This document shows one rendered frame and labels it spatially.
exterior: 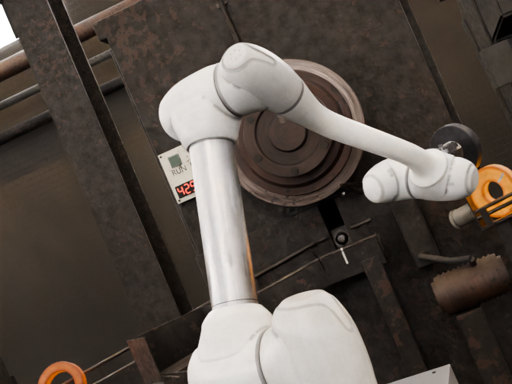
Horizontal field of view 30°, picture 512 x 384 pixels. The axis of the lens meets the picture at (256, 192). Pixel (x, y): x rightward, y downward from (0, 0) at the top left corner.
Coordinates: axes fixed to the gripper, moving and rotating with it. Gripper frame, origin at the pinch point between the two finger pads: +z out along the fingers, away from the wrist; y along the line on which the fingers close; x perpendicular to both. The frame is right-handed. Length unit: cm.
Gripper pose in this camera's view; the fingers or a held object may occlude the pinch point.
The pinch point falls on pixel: (452, 145)
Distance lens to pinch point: 274.7
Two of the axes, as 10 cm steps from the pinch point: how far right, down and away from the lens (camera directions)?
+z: 6.4, -3.0, 7.1
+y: 6.4, -3.0, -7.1
